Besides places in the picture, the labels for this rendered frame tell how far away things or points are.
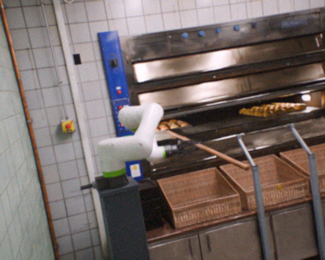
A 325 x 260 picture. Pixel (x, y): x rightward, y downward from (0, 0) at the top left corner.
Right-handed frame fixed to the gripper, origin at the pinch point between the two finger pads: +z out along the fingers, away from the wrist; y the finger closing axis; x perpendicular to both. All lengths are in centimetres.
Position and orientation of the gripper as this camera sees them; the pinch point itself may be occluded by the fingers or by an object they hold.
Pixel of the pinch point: (197, 145)
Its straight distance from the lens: 270.3
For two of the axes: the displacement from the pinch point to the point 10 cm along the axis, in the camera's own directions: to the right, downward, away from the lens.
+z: 9.6, -1.9, 2.0
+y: 1.6, 9.8, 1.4
